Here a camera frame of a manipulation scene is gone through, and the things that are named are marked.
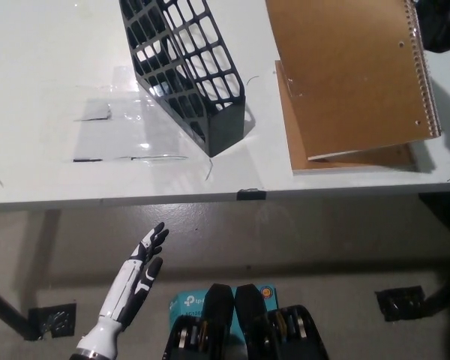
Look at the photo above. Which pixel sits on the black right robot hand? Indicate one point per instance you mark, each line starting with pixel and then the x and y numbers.
pixel 438 26

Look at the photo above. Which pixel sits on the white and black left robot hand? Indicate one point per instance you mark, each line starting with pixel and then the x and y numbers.
pixel 123 292

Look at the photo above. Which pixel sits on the brown spiral notebook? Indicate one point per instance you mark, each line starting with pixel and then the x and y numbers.
pixel 298 142
pixel 341 75

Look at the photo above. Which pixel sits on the black plastic grid book holder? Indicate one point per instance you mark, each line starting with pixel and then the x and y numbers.
pixel 225 127

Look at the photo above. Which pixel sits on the teal tp-link box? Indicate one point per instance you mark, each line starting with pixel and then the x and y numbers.
pixel 187 303

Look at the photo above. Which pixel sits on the black floor tape patch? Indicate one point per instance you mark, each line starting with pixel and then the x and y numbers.
pixel 54 320
pixel 399 303

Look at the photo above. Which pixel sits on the black table leg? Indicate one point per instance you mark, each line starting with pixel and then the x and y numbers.
pixel 448 292
pixel 3 313

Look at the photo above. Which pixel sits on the clear plastic sheet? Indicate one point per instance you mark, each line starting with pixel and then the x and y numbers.
pixel 116 138

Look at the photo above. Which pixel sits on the black tape strip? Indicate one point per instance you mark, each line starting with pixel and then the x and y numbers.
pixel 251 194

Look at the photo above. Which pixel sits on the grey tape patch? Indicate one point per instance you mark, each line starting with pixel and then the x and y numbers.
pixel 93 112

